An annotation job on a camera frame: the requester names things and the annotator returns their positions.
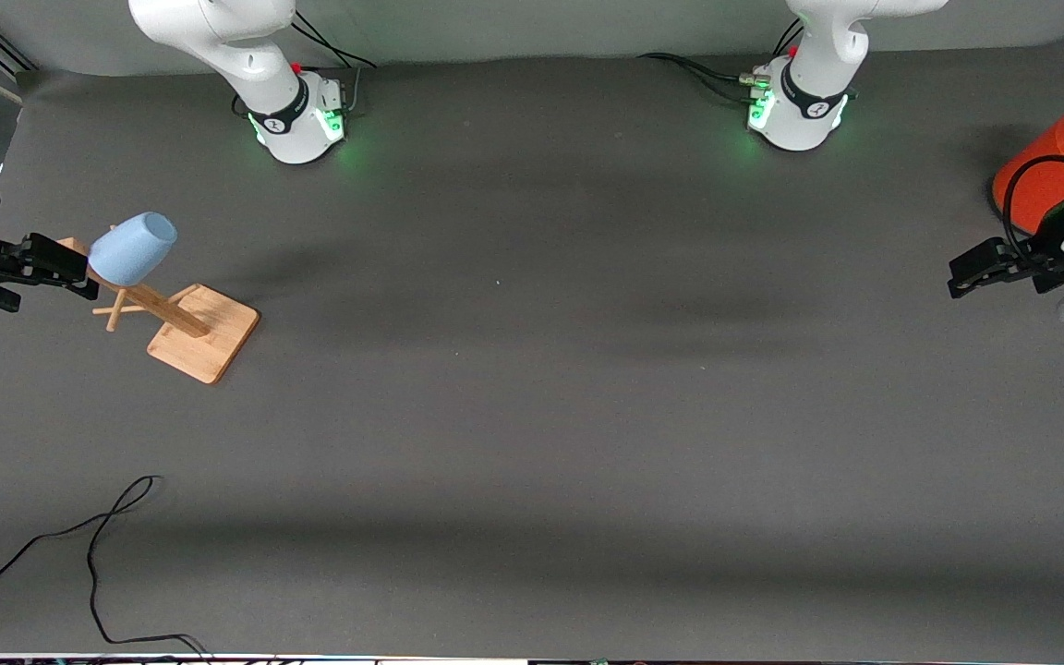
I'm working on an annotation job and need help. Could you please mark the light blue cup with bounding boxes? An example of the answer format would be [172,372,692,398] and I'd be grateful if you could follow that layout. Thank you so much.
[88,212,178,288]

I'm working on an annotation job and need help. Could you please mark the wooden cup rack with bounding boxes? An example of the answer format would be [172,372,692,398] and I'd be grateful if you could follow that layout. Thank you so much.
[59,224,261,385]

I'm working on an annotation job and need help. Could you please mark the orange can with grey lid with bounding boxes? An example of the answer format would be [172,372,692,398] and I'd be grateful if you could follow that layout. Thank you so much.
[992,90,1064,237]

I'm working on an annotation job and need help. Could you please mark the black left arm wrist cable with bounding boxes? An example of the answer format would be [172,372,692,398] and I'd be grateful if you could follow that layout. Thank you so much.
[1001,153,1064,252]

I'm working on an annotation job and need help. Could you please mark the grey metal frame rail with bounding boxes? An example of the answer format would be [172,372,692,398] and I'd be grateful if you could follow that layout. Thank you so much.
[0,13,40,105]

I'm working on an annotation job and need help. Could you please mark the thin black cable on table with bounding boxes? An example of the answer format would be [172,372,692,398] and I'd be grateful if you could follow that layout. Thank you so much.
[0,475,210,659]

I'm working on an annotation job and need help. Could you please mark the black left arm base cables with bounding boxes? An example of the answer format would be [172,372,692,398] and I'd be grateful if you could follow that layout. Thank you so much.
[635,17,806,108]

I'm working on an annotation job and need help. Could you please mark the black arm base cables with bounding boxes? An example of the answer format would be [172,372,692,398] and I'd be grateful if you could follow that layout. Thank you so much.
[290,9,378,118]
[635,17,806,108]

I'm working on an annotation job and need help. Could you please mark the black right arm base cables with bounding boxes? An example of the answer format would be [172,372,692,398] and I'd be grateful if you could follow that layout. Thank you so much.
[290,9,378,118]

